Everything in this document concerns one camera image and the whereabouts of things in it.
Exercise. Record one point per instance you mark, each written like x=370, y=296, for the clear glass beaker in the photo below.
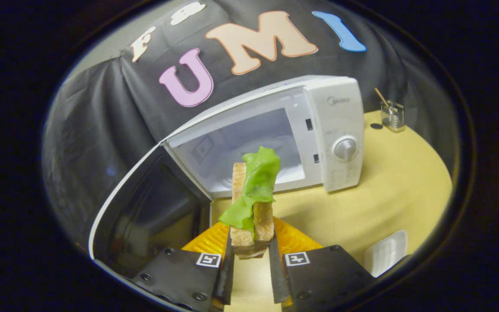
x=393, y=119

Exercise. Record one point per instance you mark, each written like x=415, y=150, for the thin wooden stick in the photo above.
x=380, y=96

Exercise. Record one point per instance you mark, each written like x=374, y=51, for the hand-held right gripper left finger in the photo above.
x=225, y=277

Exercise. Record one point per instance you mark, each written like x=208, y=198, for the white microwave oven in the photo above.
x=340, y=117

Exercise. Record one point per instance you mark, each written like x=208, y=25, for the black backdrop cloth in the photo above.
x=102, y=108

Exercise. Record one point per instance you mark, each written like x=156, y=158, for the small black round disk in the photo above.
x=376, y=126

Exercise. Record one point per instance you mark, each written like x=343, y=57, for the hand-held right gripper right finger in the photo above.
x=277, y=277

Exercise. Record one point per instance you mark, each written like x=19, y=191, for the white plastic tray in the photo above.
x=386, y=253

